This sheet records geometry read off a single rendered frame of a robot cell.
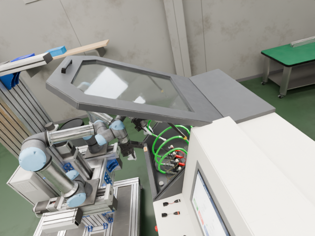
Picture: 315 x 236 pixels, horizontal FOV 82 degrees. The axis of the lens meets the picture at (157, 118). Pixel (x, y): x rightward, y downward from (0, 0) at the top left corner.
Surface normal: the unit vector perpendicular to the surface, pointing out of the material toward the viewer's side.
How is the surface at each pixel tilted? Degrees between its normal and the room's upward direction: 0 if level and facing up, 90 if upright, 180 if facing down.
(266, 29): 90
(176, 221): 0
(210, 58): 90
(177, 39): 90
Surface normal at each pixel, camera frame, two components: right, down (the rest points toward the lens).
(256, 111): -0.22, -0.79
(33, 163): 0.43, 0.32
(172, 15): 0.06, 0.58
